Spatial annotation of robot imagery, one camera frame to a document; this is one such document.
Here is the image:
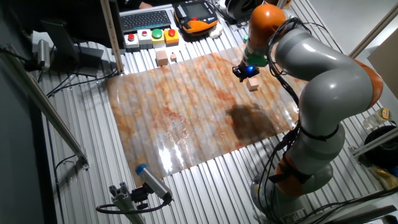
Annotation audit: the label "small wooden cube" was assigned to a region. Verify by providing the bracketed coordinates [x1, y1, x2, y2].
[246, 77, 260, 92]

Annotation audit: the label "orange marble pattern mat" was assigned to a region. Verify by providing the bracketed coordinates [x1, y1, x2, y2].
[106, 45, 307, 188]

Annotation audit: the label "orange black teach pendant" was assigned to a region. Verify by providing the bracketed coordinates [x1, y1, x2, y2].
[173, 0, 220, 34]

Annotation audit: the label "large wooden cube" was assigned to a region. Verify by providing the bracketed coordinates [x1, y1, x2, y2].
[155, 50, 169, 67]

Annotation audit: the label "black monitor stand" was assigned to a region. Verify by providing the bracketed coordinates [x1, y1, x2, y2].
[41, 20, 105, 78]

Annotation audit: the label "black monitor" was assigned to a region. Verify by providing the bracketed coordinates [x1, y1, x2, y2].
[70, 0, 125, 49]

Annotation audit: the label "black camera clamp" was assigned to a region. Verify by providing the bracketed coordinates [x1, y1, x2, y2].
[130, 185, 150, 210]

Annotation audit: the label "coloured push button boxes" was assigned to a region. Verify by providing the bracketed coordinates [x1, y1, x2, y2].
[137, 29, 153, 50]

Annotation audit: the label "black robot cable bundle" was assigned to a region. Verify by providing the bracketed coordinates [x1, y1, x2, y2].
[256, 17, 345, 224]

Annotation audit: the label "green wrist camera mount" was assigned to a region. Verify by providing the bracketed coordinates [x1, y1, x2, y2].
[243, 34, 268, 68]

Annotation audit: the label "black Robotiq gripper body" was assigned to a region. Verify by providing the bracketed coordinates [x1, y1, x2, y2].
[232, 64, 261, 78]

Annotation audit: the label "black camera cable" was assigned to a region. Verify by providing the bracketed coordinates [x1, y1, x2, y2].
[95, 198, 171, 215]

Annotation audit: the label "short aluminium profile stub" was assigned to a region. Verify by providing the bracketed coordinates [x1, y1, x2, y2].
[108, 182, 147, 224]

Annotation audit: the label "slanted grey frame beam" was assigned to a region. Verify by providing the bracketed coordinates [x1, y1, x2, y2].
[349, 2, 398, 58]

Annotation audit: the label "brown cardboard box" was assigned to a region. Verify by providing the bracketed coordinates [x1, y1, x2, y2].
[273, 0, 294, 9]

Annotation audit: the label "long diagonal aluminium beam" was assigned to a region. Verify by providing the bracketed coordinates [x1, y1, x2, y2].
[0, 43, 90, 170]

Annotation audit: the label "white crumpled lump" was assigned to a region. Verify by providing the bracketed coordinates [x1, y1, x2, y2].
[208, 23, 224, 40]

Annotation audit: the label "green button yellow box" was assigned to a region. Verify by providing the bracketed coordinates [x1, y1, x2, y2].
[150, 28, 165, 49]

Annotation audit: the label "brown cardboard panel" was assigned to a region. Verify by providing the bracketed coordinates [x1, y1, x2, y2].
[366, 35, 398, 100]

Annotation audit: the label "black computer keyboard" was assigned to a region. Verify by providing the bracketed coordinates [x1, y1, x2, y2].
[119, 10, 172, 34]

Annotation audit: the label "black floor cable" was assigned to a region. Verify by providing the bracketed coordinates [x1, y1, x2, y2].
[292, 186, 398, 224]

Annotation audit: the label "tan upright frame post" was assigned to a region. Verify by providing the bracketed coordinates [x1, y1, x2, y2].
[99, 0, 125, 75]

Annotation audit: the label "black round bin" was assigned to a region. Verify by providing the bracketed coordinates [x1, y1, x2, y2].
[362, 125, 398, 170]

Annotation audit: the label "aluminium frame profile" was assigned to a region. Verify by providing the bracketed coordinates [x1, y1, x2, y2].
[348, 126, 398, 158]

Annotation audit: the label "silver camera blue cap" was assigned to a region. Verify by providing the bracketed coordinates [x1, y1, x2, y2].
[135, 163, 174, 202]

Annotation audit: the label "yellow plastic bag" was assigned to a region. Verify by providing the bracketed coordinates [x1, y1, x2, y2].
[368, 164, 398, 191]

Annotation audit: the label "clear plastic bottle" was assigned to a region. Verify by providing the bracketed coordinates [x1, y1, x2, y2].
[362, 107, 392, 131]

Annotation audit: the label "plain silver camera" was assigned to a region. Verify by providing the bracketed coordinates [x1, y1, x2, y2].
[37, 39, 51, 71]

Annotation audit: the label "black round spool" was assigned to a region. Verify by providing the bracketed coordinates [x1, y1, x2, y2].
[224, 0, 265, 24]

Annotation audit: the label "black table cable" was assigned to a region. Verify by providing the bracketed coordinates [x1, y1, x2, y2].
[45, 67, 119, 98]

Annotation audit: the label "red button grey box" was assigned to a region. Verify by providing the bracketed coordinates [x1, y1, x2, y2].
[124, 32, 141, 52]

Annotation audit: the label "red button orange box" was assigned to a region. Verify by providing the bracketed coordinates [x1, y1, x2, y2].
[164, 28, 180, 47]

